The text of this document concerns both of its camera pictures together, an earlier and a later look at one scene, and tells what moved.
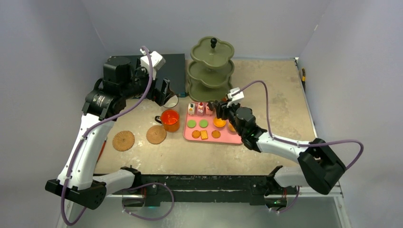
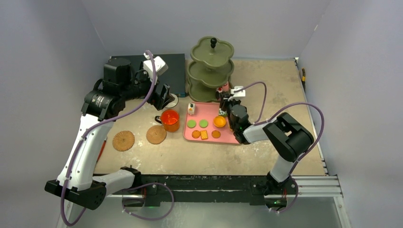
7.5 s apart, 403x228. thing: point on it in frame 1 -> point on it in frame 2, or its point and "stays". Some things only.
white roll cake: (191, 109) stays
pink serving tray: (202, 124) stays
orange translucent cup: (170, 118) stays
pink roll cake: (207, 111) -> (225, 88)
